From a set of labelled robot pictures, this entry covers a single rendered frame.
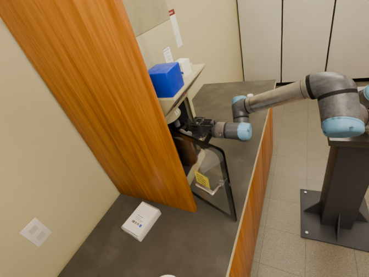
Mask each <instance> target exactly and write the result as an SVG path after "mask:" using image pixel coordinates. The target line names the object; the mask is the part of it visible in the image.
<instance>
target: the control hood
mask: <svg viewBox="0 0 369 277"><path fill-rule="evenodd" d="M204 68H205V64H196V65H191V69H192V73H190V74H189V75H187V76H186V77H183V81H184V86H183V87H182V88H181V89H180V90H179V91H178V93H176V94H175V96H174V97H169V98H158V100H159V103H160V106H161V109H162V111H163V114H164V117H165V118H166V116H167V115H168V113H169V111H170V110H171V108H172V107H173V106H174V104H175V102H176V101H177V100H178V99H179V98H180V97H181V96H182V94H183V93H184V92H185V90H186V89H188V87H189V86H190V85H191V83H192V85H193V84H194V82H195V81H196V79H197V78H198V76H199V75H200V73H201V72H202V71H203V69H204ZM192 85H191V86H192ZM190 88H191V87H190Z"/></svg>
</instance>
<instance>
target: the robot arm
mask: <svg viewBox="0 0 369 277"><path fill-rule="evenodd" d="M307 98H309V99H311V100H313V99H317V101H318V108H319V112H320V119H321V129H322V131H323V134H324V135H325V136H327V137H331V138H347V137H355V136H359V135H361V134H363V133H364V132H366V133H367V134H368V136H369V85H367V86H366V87H365V89H363V90H360V91H358V90H357V85H356V83H355V82H354V80H353V79H351V78H350V77H348V76H346V75H344V74H341V73H337V72H332V71H322V72H317V73H313V74H310V75H307V76H305V78H304V79H303V80H300V81H297V82H294V83H291V84H288V85H285V86H282V87H279V88H276V89H273V90H270V91H267V92H264V93H261V94H258V95H255V96H252V97H249V98H247V97H246V96H236V97H233V98H232V112H233V123H228V122H217V123H216V120H215V119H205V117H195V118H194V119H193V121H191V119H190V118H188V125H189V128H190V130H191V131H192V132H191V131H188V132H186V131H184V129H180V132H181V133H184V134H186V135H189V136H191V137H194V138H196V139H201V138H204V137H206V138H205V140H203V141H204V142H207V143H209V141H210V139H211V137H215V138H218V139H235V140H238V141H240V142H246V141H249V140H250V139H251V136H252V126H251V124H250V123H249V114H250V113H255V112H258V111H261V110H265V109H269V108H273V107H277V106H281V105H284V104H288V103H292V102H296V101H300V100H303V99H307ZM192 133H193V135H192Z"/></svg>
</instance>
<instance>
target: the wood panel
mask: <svg viewBox="0 0 369 277"><path fill-rule="evenodd" d="M0 17H1V19H2V20H3V22H4V23H5V25H6V26H7V28H8V29H9V31H10V32H11V33H12V35H13V36H14V38H15V39H16V41H17V42H18V44H19V45H20V47H21V48H22V50H23V51H24V53H25V54H26V55H27V57H28V59H29V60H30V62H31V63H32V65H33V66H34V67H35V69H36V70H37V72H38V73H39V75H40V76H41V78H42V79H43V81H44V82H45V83H46V85H47V86H48V88H49V89H50V91H51V92H52V94H53V95H54V97H55V98H56V100H57V101H58V103H59V104H60V105H61V107H62V108H63V110H64V112H65V113H66V114H67V116H68V117H69V119H70V120H71V122H72V123H73V125H74V126H75V128H76V129H77V131H78V132H79V133H80V135H81V136H82V138H83V139H84V141H85V142H86V143H87V145H88V147H89V148H90V150H91V151H92V153H93V154H94V156H95V157H96V158H97V160H98V161H99V163H100V164H101V166H102V167H103V169H104V170H105V172H106V173H107V174H108V176H109V177H110V179H111V181H112V182H113V183H114V185H115V186H116V188H117V189H118V191H119V192H120V193H121V194H123V195H128V196H132V197H136V198H140V199H143V200H147V201H151V202H155V203H159V204H163V205H166V206H170V207H174V208H178V209H183V210H187V211H190V212H193V213H195V212H196V210H197V208H198V207H197V205H196V202H195V199H194V197H193V194H192V191H191V188H190V186H189V183H188V180H187V177H186V175H185V171H184V169H183V166H182V163H181V161H180V158H179V156H178V153H177V150H176V147H175V144H174V141H173V139H172V136H171V133H170V130H169V127H168V125H167V122H166V120H165V117H164V114H163V111H162V109H161V106H160V103H159V100H158V98H157V95H156V92H155V89H154V86H153V84H152V81H151V79H150V76H149V73H148V70H147V67H146V64H145V62H144V59H143V56H142V54H141V50H140V48H139V45H138V43H137V40H136V37H135V34H134V31H133V29H132V26H131V23H130V20H129V18H128V15H127V13H126V9H125V7H124V4H123V1H122V0H0Z"/></svg>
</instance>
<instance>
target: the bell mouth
mask: <svg viewBox="0 0 369 277"><path fill-rule="evenodd" d="M180 114H181V111H180V109H179V108H177V109H176V110H175V111H174V113H173V114H172V115H171V117H169V119H168V120H167V121H166V122H167V124H170V123H172V122H173V121H175V120H176V119H177V118H178V117H179V116H180Z"/></svg>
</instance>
